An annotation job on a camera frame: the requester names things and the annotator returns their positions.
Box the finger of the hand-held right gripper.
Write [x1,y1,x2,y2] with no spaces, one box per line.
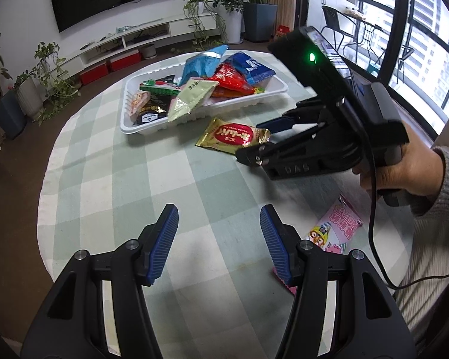
[255,97,339,133]
[235,120,339,168]

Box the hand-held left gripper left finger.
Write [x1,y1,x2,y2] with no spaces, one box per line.
[20,204,179,359]

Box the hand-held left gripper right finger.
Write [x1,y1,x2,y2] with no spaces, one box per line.
[259,205,416,359]

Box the gold and red snack packet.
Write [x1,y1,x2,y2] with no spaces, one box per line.
[195,117,272,156]

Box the white plastic tray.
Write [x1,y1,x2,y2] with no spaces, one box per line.
[120,54,289,135]

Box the black snack packet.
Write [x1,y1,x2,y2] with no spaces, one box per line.
[136,93,173,125]

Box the person's right forearm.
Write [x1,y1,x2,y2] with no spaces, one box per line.
[395,146,449,345]

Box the person's right hand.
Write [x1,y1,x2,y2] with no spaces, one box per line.
[352,144,446,199]

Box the dark blue snack packet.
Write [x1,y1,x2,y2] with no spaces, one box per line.
[224,51,277,85]

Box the pink cartoon snack packet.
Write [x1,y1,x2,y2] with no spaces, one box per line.
[273,194,363,296]

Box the green checked tablecloth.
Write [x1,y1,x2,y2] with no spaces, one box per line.
[35,48,435,307]

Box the pale green snack packet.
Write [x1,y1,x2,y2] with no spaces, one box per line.
[168,78,216,123]

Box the balcony table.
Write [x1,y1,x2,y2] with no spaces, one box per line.
[340,7,383,64]

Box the black metal chair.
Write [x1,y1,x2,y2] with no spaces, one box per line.
[321,5,360,60]

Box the light blue snack packet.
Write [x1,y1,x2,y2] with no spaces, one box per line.
[180,45,229,86]

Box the plant in dark square planter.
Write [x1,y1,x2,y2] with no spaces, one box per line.
[222,0,279,43]

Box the plant in tall white pot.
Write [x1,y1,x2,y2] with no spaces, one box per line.
[211,0,245,44]

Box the green and red snack packet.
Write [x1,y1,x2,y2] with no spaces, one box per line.
[139,78,182,96]

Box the pink and white snack packet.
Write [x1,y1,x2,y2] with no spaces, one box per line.
[126,92,151,118]

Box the white television cabinet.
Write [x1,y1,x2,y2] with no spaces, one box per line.
[47,13,225,83]

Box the trailing green plant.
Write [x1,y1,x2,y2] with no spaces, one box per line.
[183,0,219,51]

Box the red storage box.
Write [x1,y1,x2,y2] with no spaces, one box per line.
[108,51,143,72]
[78,63,110,86]

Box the plant in wide white pot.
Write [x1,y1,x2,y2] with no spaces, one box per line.
[14,41,80,125]

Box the plant in dark blue pot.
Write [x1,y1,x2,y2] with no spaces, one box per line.
[0,11,28,140]

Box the black cable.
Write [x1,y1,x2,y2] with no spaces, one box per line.
[368,157,449,289]

